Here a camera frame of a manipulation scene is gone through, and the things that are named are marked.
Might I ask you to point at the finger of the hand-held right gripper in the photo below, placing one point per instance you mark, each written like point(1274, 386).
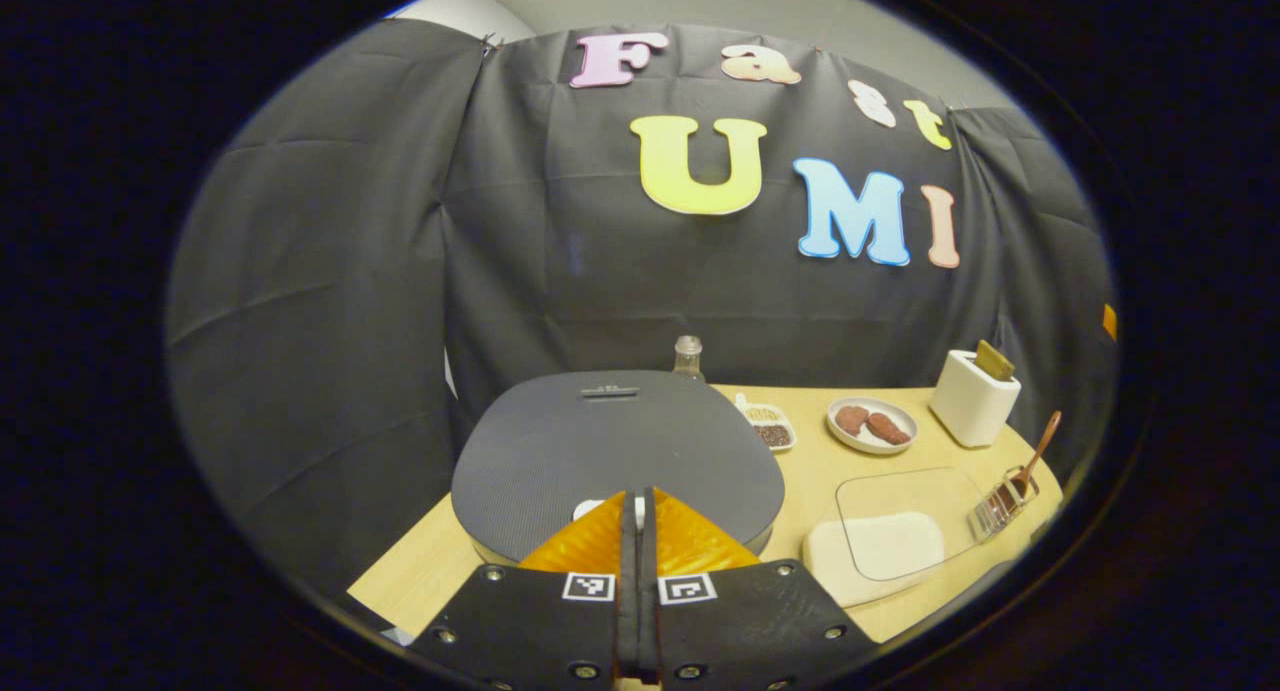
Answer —
point(1109, 323)

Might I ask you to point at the white toaster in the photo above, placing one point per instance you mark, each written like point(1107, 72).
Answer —
point(970, 406)

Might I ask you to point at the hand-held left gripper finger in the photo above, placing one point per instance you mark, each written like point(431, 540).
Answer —
point(650, 571)
point(628, 571)

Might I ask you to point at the white round plate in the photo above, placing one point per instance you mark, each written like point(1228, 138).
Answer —
point(872, 447)

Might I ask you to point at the black backdrop cloth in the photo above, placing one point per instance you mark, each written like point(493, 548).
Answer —
point(330, 271)

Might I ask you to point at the white rice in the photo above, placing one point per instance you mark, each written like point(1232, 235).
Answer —
point(895, 546)

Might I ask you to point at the brown toast slice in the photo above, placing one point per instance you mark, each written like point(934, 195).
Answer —
point(994, 361)

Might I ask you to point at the dark grey rice cooker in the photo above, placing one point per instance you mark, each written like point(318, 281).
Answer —
point(610, 441)

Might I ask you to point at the small clear glass bottle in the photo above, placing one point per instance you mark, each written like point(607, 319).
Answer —
point(688, 356)

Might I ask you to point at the brown wooden spoon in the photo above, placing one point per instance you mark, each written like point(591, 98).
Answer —
point(1040, 446)

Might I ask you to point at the red meat piece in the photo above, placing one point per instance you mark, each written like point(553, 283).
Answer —
point(852, 420)
point(888, 429)

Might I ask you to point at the white divided bean dish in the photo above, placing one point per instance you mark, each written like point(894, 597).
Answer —
point(770, 433)

